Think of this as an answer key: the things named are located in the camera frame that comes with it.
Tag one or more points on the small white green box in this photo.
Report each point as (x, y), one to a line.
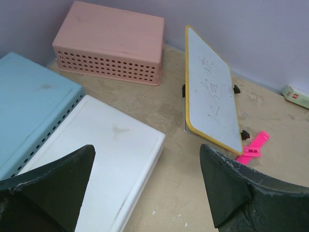
(296, 96)

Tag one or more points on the pink perforated basket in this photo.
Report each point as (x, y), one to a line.
(111, 43)

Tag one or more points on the white perforated basket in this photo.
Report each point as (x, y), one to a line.
(127, 151)

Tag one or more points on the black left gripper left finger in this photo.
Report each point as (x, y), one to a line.
(47, 198)

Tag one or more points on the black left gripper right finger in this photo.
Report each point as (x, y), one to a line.
(243, 199)

